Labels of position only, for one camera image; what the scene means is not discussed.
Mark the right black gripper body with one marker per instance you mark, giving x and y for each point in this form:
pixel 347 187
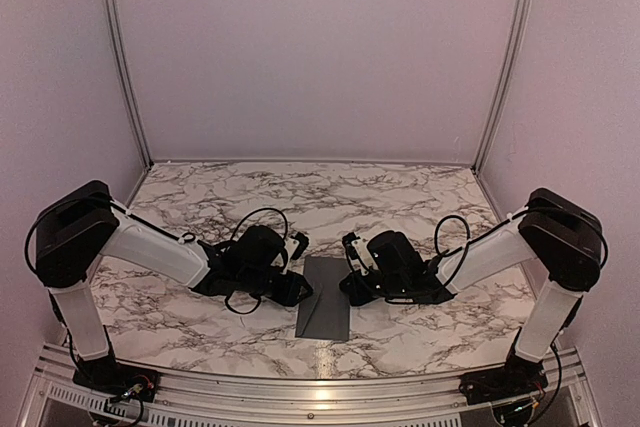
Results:
pixel 394 286

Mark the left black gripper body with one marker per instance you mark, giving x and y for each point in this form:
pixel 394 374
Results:
pixel 253 282

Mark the dark grey envelope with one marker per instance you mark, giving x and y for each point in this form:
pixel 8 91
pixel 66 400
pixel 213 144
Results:
pixel 326 314

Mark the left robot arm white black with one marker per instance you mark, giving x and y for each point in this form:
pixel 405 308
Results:
pixel 77 232

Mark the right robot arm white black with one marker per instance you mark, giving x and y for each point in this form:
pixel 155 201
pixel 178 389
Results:
pixel 561 238

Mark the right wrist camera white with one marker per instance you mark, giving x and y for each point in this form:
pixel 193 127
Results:
pixel 357 251

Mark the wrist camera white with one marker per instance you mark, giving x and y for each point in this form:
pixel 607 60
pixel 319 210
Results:
pixel 357 251
pixel 293 249

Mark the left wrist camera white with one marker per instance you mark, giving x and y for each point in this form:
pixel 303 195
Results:
pixel 293 249

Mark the front aluminium rail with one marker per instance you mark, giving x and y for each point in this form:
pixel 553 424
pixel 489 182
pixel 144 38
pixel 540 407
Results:
pixel 203 399

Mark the left aluminium frame post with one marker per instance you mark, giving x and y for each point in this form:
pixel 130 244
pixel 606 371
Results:
pixel 126 84

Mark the aluminium frame post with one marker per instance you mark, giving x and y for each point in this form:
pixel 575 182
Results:
pixel 126 84
pixel 515 38

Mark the right aluminium frame post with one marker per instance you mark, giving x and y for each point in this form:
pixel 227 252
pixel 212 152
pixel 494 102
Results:
pixel 515 38

